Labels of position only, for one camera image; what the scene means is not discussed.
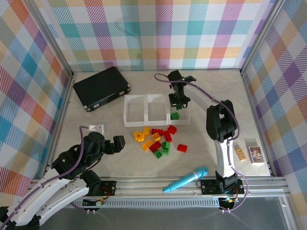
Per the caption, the white plastic bin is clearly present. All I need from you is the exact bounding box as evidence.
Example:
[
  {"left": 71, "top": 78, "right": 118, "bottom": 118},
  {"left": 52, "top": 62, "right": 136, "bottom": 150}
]
[
  {"left": 123, "top": 94, "right": 148, "bottom": 127},
  {"left": 166, "top": 95, "right": 191, "bottom": 126},
  {"left": 145, "top": 93, "right": 170, "bottom": 127}
]

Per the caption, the yellow round lego piece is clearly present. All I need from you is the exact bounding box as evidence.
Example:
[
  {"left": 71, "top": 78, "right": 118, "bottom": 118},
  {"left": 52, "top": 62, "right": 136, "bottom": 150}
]
[{"left": 133, "top": 130, "right": 146, "bottom": 142}]

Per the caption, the long red lego brick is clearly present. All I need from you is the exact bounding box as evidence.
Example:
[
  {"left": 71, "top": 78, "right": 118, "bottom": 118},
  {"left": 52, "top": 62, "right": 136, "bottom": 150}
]
[{"left": 149, "top": 140, "right": 163, "bottom": 153}]

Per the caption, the black hard case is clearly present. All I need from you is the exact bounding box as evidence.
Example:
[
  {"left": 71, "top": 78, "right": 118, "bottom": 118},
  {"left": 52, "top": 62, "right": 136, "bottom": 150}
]
[{"left": 72, "top": 66, "right": 132, "bottom": 113}]

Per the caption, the blue toy microphone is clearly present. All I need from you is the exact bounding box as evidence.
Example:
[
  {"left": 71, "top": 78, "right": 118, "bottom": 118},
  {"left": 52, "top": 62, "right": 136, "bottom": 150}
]
[{"left": 162, "top": 166, "right": 209, "bottom": 194}]

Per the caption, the small orange box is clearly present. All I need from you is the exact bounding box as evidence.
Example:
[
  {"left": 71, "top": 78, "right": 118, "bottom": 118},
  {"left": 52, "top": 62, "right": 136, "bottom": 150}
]
[{"left": 235, "top": 146, "right": 247, "bottom": 161}]

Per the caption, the purple card box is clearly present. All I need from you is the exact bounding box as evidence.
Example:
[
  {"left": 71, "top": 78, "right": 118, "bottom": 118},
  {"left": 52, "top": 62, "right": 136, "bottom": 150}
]
[{"left": 247, "top": 146, "right": 264, "bottom": 165}]

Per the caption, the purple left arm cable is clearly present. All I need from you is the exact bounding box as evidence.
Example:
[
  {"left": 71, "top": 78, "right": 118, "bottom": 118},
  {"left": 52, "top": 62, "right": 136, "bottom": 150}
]
[{"left": 0, "top": 125, "right": 92, "bottom": 223}]

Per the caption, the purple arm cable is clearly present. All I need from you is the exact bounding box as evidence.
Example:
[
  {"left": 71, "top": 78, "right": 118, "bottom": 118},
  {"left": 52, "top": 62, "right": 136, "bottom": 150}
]
[
  {"left": 154, "top": 73, "right": 249, "bottom": 213},
  {"left": 0, "top": 125, "right": 92, "bottom": 223}
]

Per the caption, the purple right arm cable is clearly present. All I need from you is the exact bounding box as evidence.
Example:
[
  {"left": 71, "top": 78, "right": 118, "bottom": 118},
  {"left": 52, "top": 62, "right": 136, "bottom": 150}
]
[{"left": 154, "top": 73, "right": 249, "bottom": 213}]

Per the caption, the aluminium side rail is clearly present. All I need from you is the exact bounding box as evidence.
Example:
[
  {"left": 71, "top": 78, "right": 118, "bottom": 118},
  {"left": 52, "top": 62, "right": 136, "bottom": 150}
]
[
  {"left": 44, "top": 71, "right": 77, "bottom": 179},
  {"left": 240, "top": 69, "right": 278, "bottom": 177}
]

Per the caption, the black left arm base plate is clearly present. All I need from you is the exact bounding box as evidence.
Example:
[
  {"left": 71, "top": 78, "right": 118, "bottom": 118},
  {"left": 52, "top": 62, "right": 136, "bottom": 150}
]
[{"left": 99, "top": 180, "right": 118, "bottom": 196}]

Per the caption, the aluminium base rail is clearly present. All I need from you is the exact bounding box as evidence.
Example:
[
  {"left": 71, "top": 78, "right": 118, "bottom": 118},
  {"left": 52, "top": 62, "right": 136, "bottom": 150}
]
[{"left": 31, "top": 176, "right": 292, "bottom": 209}]

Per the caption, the aluminium frame post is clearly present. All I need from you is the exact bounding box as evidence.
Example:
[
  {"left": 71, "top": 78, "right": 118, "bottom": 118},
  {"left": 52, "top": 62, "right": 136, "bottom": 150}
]
[
  {"left": 25, "top": 0, "right": 75, "bottom": 77},
  {"left": 239, "top": 0, "right": 287, "bottom": 75}
]

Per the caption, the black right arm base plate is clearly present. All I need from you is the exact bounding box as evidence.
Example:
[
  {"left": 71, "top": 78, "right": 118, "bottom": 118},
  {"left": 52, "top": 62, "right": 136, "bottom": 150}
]
[{"left": 200, "top": 179, "right": 245, "bottom": 195}]

